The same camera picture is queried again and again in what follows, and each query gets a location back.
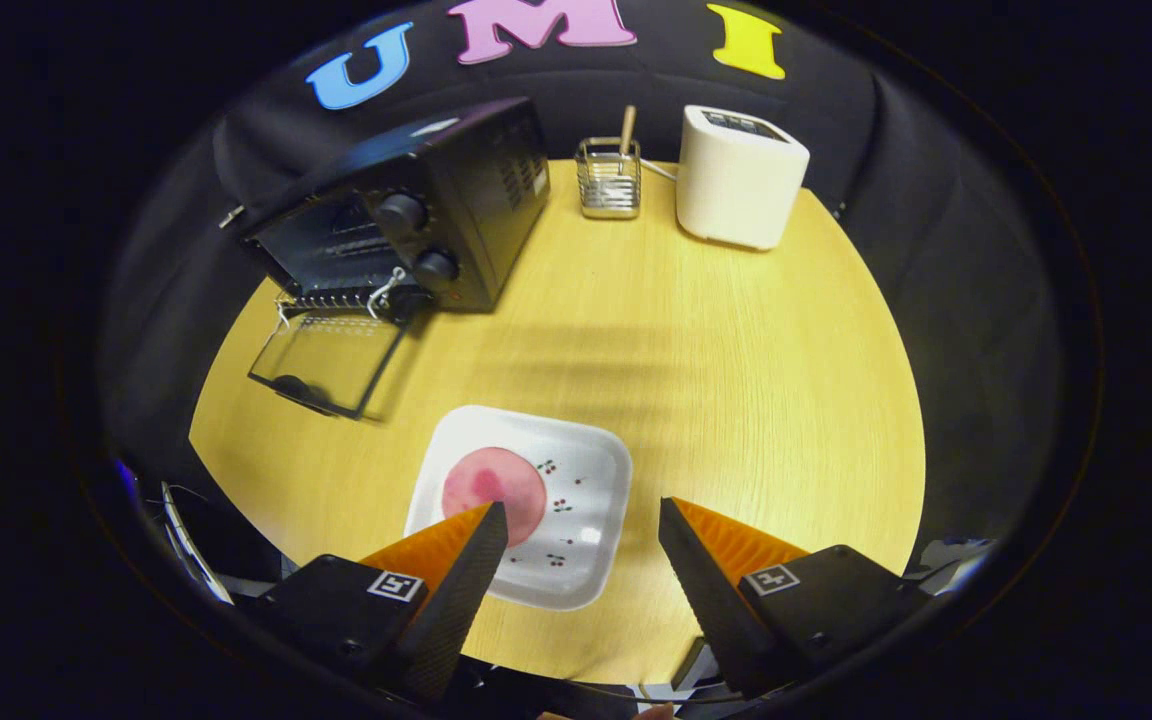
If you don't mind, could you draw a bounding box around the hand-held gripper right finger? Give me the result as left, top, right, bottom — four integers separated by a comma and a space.
658, 497, 932, 699

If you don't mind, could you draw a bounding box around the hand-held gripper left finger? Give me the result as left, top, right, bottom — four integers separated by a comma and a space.
256, 501, 509, 701

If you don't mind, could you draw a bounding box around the pink round food slice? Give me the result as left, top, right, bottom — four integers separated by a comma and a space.
441, 446, 548, 548

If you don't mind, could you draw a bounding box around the white square cherry-print plate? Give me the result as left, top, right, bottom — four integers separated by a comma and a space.
403, 404, 634, 612

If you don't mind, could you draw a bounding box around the black toaster oven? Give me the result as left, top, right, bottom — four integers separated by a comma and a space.
236, 96, 552, 421

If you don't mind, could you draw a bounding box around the white countertop appliance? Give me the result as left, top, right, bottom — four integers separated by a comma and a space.
676, 104, 811, 251

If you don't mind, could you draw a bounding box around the wire mesh utensil holder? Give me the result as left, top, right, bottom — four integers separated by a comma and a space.
576, 136, 643, 220

